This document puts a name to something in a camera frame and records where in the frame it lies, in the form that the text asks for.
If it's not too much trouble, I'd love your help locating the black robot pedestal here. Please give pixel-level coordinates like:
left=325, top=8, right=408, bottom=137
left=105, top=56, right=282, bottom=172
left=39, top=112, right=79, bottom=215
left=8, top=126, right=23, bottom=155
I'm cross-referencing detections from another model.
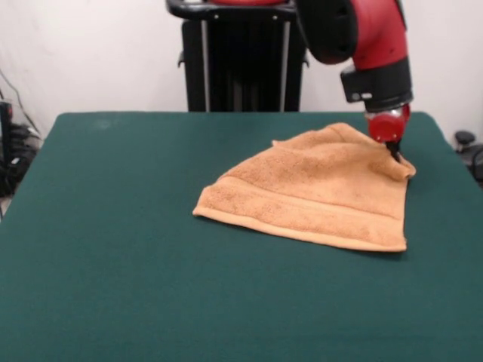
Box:
left=165, top=0, right=314, bottom=112

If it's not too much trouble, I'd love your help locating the black electronics box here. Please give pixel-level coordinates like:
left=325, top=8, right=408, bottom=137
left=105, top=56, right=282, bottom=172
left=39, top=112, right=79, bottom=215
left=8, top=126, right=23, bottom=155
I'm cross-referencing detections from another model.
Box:
left=0, top=100, right=14, bottom=161

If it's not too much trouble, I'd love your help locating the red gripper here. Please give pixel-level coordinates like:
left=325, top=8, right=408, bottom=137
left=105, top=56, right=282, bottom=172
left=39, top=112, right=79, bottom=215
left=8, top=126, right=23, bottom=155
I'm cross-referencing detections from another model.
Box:
left=366, top=103, right=411, bottom=164

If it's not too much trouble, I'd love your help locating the dark green table cloth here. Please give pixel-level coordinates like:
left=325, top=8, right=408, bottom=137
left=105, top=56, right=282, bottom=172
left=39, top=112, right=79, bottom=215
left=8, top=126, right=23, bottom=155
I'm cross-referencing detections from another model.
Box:
left=0, top=111, right=483, bottom=362

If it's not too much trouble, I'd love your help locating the tan terry towel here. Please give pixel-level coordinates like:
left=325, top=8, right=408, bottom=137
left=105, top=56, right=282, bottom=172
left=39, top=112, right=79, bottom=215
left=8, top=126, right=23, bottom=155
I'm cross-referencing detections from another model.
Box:
left=192, top=122, right=417, bottom=253

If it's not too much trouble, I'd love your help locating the grey cable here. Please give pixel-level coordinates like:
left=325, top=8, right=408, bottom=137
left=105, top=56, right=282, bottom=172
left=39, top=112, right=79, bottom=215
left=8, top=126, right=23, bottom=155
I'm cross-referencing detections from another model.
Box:
left=0, top=69, right=38, bottom=133

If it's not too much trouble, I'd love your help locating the black cable bundle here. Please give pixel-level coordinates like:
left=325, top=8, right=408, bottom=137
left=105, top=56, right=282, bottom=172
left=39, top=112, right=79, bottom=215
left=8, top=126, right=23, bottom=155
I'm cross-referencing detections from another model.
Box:
left=0, top=123, right=43, bottom=198

